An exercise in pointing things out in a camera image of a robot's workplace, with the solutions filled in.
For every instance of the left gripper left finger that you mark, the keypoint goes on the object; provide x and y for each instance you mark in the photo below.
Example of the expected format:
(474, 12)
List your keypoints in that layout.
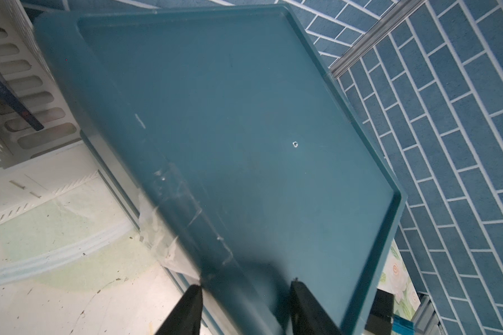
(186, 316)

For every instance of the teal three-drawer cabinet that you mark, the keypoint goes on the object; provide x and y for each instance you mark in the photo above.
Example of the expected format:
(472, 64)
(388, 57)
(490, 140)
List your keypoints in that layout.
(227, 121)

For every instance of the white file organizer rack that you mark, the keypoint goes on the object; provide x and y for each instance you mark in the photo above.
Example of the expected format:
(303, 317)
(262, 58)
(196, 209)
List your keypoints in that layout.
(35, 165)

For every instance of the floral table mat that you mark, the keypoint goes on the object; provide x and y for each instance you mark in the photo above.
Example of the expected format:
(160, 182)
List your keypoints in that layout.
(76, 265)

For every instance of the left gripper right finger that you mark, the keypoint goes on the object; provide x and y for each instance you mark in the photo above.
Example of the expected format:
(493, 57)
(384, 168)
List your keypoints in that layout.
(307, 315)

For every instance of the clear tape piece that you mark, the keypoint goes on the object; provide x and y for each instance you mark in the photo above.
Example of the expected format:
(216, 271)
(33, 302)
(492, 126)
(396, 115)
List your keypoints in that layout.
(167, 234)

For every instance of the thin dark blue book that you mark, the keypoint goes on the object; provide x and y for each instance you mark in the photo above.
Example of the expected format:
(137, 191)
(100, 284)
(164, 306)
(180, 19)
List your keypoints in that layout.
(10, 99)

